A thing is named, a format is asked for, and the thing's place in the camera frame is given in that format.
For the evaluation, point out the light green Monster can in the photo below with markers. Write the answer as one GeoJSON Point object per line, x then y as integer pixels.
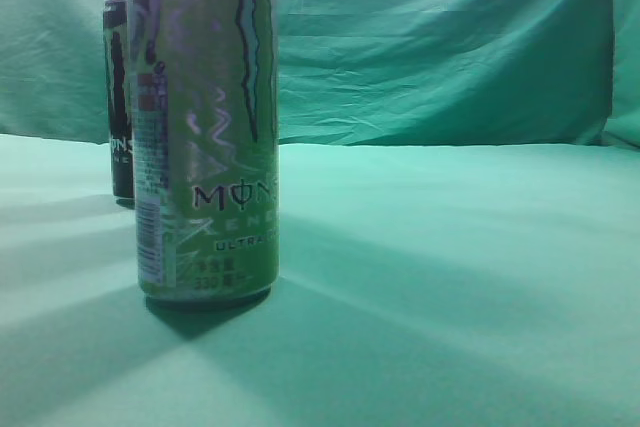
{"type": "Point", "coordinates": [204, 82]}

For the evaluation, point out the green backdrop cloth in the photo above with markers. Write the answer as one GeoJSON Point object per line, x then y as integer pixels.
{"type": "Point", "coordinates": [385, 72]}

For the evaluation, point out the green table cloth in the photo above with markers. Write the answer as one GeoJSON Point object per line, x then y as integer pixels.
{"type": "Point", "coordinates": [419, 286]}

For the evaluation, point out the black Monster energy can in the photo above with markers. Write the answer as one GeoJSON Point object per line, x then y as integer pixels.
{"type": "Point", "coordinates": [115, 39]}

